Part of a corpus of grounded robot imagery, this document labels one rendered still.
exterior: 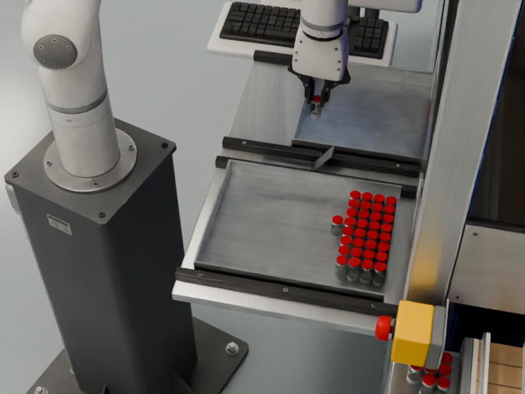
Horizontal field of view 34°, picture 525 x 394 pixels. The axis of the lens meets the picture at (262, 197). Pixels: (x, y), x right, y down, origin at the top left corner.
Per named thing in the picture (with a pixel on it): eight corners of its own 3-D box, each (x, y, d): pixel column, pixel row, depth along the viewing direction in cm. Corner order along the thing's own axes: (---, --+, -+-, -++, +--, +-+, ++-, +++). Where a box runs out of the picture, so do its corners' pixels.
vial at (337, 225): (343, 231, 163) (344, 215, 160) (341, 240, 162) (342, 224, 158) (331, 229, 163) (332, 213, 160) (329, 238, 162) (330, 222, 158)
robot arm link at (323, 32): (354, 5, 159) (352, 19, 161) (307, -3, 161) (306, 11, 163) (342, 31, 154) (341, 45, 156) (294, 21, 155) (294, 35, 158)
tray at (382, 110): (468, 91, 189) (471, 79, 186) (459, 177, 172) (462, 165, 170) (314, 70, 194) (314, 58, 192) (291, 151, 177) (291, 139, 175)
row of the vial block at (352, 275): (372, 209, 167) (373, 192, 163) (358, 283, 155) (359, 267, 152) (360, 206, 167) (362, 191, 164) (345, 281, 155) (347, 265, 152)
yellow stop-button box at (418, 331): (440, 331, 139) (447, 306, 134) (436, 370, 134) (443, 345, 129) (393, 324, 140) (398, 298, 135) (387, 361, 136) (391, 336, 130)
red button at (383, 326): (400, 327, 138) (402, 313, 135) (397, 349, 135) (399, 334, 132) (376, 323, 138) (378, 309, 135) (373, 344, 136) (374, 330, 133)
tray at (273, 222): (399, 198, 169) (401, 185, 166) (382, 306, 152) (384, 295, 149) (229, 171, 174) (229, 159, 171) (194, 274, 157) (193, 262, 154)
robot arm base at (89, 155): (25, 173, 177) (4, 105, 163) (83, 116, 188) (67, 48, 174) (100, 207, 170) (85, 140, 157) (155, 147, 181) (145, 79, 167)
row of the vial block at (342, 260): (360, 206, 167) (362, 191, 164) (345, 281, 155) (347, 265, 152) (348, 205, 167) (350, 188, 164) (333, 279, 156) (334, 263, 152)
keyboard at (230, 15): (387, 24, 217) (389, 16, 215) (381, 59, 208) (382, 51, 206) (232, 5, 223) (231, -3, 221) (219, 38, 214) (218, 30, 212)
